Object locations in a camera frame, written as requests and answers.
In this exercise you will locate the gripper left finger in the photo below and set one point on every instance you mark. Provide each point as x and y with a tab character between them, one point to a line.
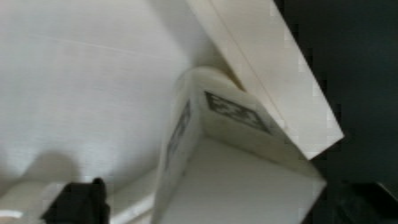
79	206

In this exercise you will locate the white table leg with tag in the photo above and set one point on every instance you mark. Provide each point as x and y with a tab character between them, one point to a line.
236	178

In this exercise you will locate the white square tabletop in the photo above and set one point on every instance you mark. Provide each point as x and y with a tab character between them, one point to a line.
95	54

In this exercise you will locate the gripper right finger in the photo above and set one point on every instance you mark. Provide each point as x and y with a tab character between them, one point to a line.
369	203

